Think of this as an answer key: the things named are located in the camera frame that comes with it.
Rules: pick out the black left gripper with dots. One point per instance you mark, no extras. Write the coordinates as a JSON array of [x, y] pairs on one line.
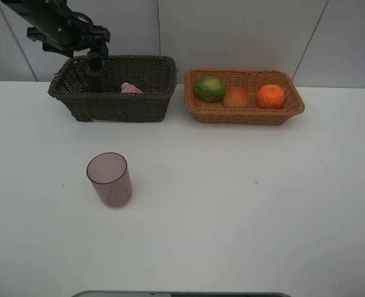
[[72, 33]]

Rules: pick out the dark brown wicker basket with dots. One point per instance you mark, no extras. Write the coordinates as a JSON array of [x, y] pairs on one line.
[[156, 76]]

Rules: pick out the dark green pump bottle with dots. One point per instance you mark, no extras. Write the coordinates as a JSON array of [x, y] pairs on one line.
[[95, 73]]

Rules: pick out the red yellow peach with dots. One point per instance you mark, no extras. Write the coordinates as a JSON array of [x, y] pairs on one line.
[[236, 97]]

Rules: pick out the translucent pink plastic cup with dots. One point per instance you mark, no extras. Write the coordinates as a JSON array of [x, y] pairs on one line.
[[109, 176]]

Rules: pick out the orange mandarin fruit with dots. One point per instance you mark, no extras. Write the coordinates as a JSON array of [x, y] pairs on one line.
[[270, 96]]

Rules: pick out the pink lotion bottle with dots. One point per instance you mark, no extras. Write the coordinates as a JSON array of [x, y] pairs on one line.
[[130, 88]]

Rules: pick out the green lime fruit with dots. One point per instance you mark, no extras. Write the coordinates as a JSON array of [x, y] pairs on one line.
[[210, 89]]

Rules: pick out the light brown wicker basket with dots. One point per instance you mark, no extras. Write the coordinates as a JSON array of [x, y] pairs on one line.
[[252, 80]]

